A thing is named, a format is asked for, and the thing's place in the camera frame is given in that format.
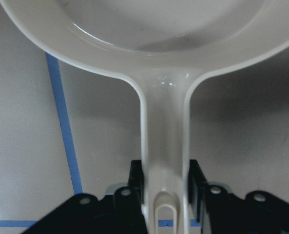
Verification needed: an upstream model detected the beige plastic dustpan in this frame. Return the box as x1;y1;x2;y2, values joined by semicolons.
1;0;289;234

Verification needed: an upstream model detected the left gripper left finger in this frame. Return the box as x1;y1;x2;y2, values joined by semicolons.
24;160;147;234

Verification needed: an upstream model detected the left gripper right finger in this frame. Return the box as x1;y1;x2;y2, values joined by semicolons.
188;159;289;234

